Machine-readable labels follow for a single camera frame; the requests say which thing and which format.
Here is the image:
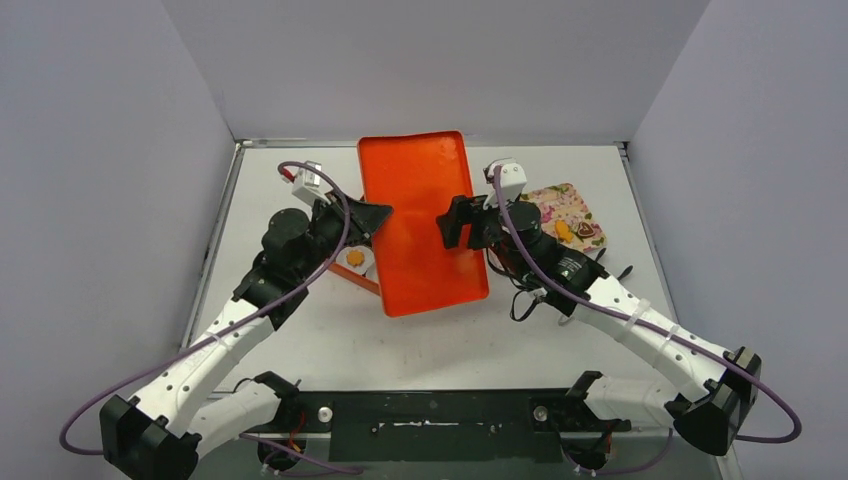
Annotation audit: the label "metal tongs with black tips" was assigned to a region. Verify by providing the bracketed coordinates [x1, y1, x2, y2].
[557, 247, 635, 327]

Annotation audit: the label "orange tin lid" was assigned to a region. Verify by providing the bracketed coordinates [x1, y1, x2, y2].
[357, 131, 489, 317]

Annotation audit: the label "white paper cup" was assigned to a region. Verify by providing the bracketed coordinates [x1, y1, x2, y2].
[337, 245, 375, 275]
[365, 263, 378, 283]

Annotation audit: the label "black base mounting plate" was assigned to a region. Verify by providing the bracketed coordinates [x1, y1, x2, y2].
[254, 389, 632, 463]

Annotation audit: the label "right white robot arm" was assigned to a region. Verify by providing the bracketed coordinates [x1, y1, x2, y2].
[436, 196, 764, 456]

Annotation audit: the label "aluminium frame rail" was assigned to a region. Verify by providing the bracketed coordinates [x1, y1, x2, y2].
[236, 135, 630, 149]

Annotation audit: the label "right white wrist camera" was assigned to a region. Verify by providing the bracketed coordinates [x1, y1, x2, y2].
[483, 157, 527, 210]

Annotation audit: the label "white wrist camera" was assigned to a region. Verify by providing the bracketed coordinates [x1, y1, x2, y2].
[287, 167, 329, 208]
[483, 157, 527, 210]

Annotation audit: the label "chocolate heart cookie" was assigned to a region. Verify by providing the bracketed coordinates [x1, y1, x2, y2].
[575, 222, 595, 239]

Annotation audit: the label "small orange cookie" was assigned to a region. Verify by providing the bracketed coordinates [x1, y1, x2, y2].
[345, 249, 366, 267]

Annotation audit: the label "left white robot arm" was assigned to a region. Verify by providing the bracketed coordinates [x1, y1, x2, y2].
[99, 193, 393, 479]

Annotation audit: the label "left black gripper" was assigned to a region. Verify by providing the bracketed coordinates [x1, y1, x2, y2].
[295, 188, 392, 281]

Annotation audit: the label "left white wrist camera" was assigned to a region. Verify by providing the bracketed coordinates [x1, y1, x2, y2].
[287, 167, 329, 208]

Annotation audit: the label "orange cookie tin box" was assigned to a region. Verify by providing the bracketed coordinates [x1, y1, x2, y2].
[329, 261, 380, 296]

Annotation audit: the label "yellow fish cookie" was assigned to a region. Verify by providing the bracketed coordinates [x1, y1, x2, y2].
[554, 219, 574, 244]

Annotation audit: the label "floral tray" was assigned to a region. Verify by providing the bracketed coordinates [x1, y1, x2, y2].
[521, 183, 607, 253]

